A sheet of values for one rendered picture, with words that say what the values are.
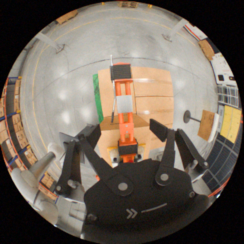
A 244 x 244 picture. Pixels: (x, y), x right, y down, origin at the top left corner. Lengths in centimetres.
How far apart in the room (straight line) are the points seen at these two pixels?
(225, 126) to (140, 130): 725
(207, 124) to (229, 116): 555
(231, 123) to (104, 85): 758
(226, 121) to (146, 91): 703
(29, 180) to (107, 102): 99
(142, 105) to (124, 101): 61
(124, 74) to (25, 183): 72
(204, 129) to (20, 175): 238
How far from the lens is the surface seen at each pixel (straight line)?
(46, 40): 281
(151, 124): 18
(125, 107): 28
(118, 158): 58
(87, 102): 151
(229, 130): 742
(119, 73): 30
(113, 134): 47
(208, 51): 678
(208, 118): 187
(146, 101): 89
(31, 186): 54
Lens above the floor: 137
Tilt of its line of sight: 73 degrees down
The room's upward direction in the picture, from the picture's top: 175 degrees clockwise
